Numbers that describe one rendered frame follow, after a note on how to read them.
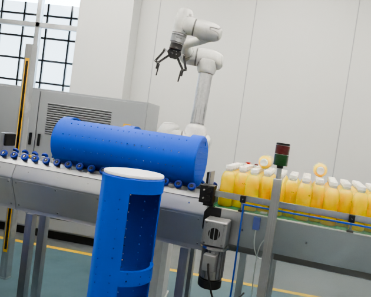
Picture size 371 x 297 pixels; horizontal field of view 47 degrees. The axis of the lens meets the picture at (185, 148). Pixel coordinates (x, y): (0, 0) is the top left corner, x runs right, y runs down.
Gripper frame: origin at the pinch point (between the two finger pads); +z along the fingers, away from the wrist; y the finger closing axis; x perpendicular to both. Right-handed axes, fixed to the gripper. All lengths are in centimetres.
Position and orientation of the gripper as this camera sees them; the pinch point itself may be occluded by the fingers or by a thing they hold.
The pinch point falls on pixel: (167, 76)
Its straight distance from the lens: 261.1
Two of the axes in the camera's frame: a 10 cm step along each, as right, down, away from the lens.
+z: -2.8, 9.6, 0.6
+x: -1.1, -0.9, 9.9
